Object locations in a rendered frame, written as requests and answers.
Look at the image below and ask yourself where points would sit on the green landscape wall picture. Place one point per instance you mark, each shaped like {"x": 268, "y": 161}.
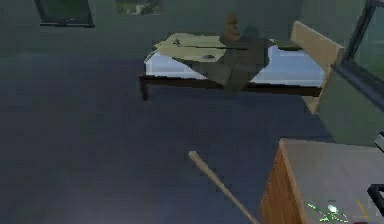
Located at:
{"x": 138, "y": 6}

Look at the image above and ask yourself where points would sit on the bed with wooden headboard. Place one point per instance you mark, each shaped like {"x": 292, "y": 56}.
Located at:
{"x": 290, "y": 68}

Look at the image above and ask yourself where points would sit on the wooden baseball bat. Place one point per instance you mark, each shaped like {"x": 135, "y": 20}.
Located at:
{"x": 216, "y": 181}

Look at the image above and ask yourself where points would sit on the brown teddy bear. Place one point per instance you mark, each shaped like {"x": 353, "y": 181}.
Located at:
{"x": 232, "y": 28}

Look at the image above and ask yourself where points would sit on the black object on desk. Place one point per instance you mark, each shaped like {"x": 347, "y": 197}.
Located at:
{"x": 376, "y": 198}

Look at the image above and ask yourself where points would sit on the olive green blanket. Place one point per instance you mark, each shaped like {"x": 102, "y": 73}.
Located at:
{"x": 200, "y": 50}

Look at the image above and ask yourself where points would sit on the wooden desk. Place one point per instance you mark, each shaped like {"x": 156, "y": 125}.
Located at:
{"x": 326, "y": 173}

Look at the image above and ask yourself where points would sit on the dark framed window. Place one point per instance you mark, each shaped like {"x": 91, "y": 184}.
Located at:
{"x": 368, "y": 50}

